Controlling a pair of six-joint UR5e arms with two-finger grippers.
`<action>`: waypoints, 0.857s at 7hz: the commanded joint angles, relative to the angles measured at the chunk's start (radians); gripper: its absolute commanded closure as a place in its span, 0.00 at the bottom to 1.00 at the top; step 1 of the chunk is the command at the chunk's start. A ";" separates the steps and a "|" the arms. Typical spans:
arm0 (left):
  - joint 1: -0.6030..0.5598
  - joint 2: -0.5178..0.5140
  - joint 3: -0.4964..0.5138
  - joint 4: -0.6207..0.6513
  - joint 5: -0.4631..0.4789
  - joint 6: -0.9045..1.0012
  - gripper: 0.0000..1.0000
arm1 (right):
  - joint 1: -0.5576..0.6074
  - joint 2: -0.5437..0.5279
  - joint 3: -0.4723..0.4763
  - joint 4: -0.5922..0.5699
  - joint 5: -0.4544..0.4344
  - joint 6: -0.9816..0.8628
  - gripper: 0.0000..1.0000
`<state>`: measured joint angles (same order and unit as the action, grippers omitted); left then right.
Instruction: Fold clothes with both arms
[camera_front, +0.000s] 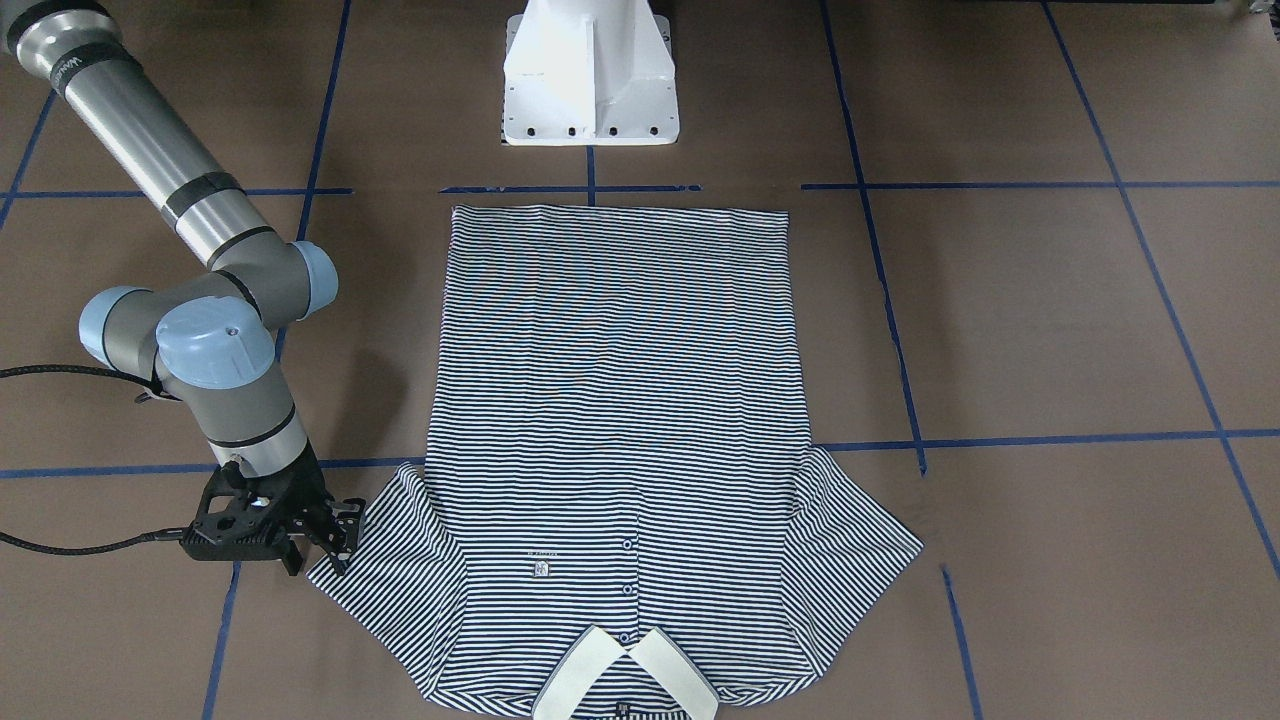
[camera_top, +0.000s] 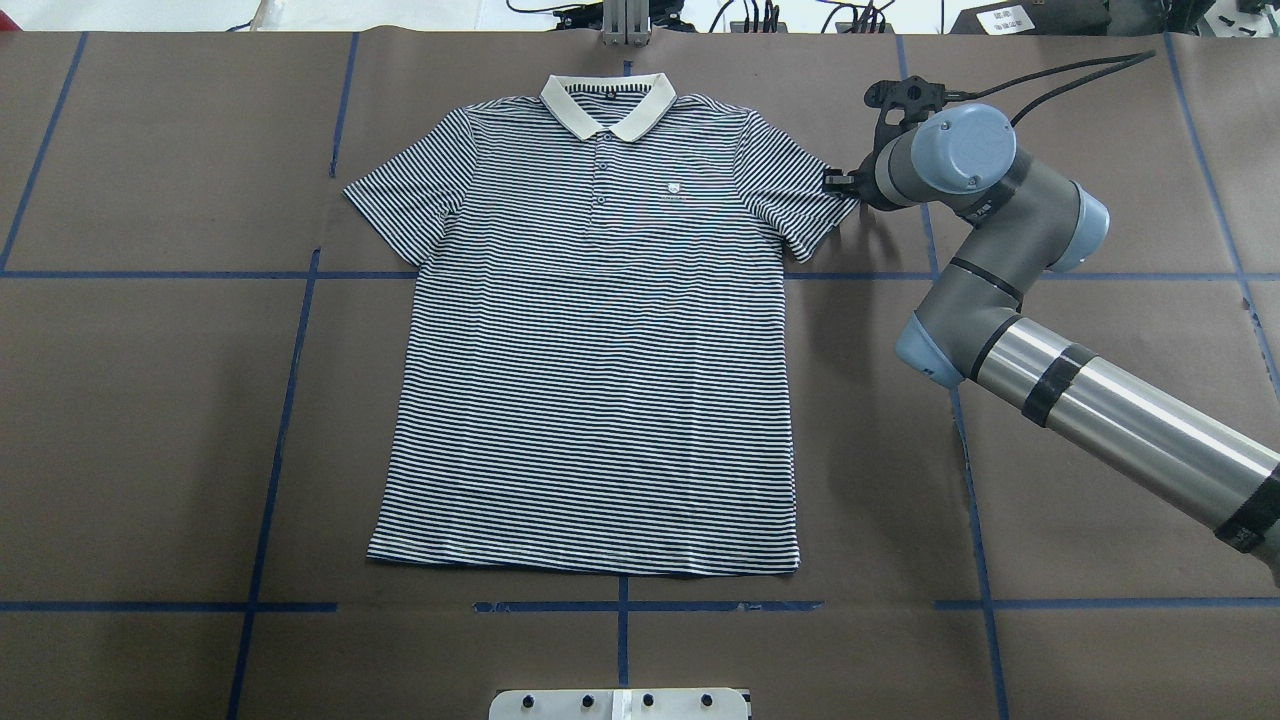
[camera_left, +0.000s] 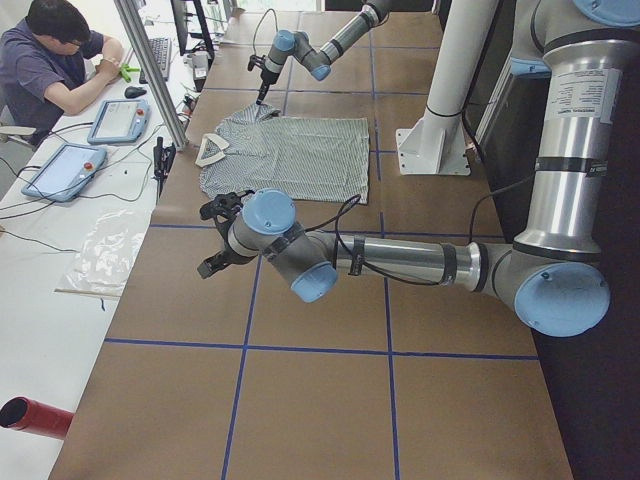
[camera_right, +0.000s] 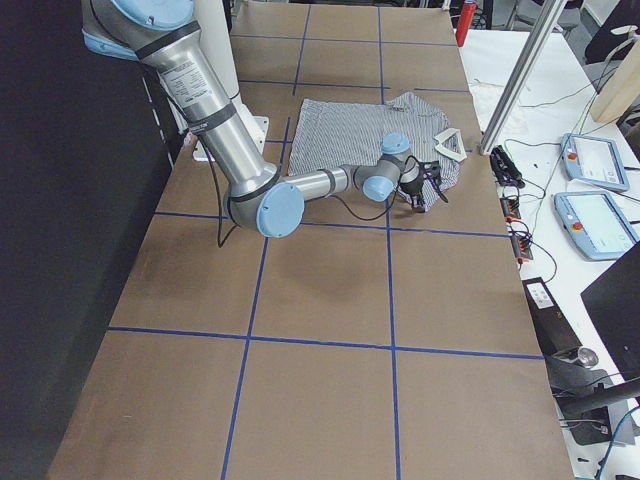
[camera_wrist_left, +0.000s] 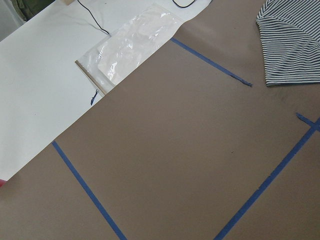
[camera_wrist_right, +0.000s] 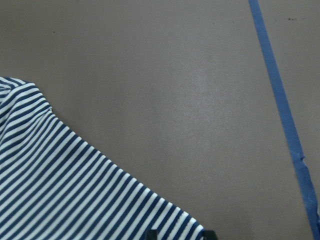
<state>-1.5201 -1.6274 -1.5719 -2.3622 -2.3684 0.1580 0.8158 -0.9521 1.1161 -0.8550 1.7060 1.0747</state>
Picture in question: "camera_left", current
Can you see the black clamp tool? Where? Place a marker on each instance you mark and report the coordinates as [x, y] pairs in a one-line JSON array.
[[163, 157]]

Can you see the black keyboard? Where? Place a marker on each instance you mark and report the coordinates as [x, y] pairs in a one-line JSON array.
[[161, 50]]

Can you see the blue white striped polo shirt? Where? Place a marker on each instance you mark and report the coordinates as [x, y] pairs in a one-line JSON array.
[[318, 159]]

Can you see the seated person in blue shirt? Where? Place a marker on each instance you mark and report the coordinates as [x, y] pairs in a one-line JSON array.
[[53, 64]]

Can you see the red cylinder tube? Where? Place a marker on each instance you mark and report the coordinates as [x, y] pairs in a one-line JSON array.
[[34, 417]]

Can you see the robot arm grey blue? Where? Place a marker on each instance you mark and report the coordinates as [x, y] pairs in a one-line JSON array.
[[546, 275], [296, 44]]

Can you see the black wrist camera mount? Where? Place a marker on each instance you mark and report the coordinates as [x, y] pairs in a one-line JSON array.
[[226, 205], [256, 61]]

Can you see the blue teach pendant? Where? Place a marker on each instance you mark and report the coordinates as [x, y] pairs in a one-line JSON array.
[[119, 122], [66, 173]]

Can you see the near blue teach pendant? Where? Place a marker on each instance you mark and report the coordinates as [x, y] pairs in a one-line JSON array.
[[66, 173]]

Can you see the aluminium frame post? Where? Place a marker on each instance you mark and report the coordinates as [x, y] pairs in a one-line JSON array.
[[136, 33]]

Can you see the black computer mouse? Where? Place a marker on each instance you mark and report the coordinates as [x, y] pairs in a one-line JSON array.
[[132, 92]]

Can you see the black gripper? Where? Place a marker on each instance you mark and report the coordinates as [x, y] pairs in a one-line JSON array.
[[267, 78], [223, 235]]

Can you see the clear plastic bag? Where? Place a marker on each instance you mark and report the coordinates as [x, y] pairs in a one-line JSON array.
[[107, 255]]

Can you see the white camera post with base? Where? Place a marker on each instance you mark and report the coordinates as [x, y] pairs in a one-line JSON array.
[[436, 144]]

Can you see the green plastic tool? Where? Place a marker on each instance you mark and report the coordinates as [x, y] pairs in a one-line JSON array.
[[126, 71]]

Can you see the far blue teach pendant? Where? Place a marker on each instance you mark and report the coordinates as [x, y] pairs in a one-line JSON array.
[[119, 122]]

